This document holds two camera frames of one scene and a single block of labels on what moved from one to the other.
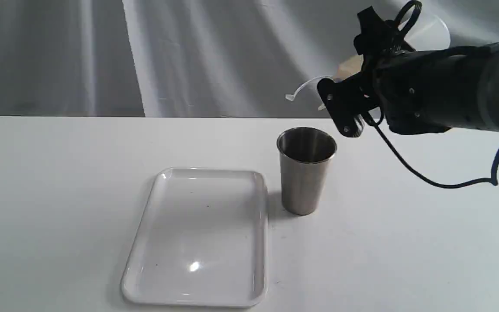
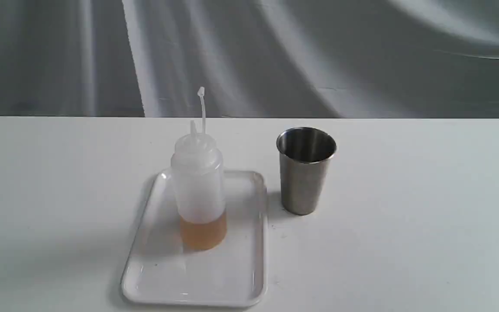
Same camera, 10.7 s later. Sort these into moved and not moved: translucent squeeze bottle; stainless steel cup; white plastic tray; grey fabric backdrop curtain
Moved: translucent squeeze bottle
Not moved: stainless steel cup; white plastic tray; grey fabric backdrop curtain
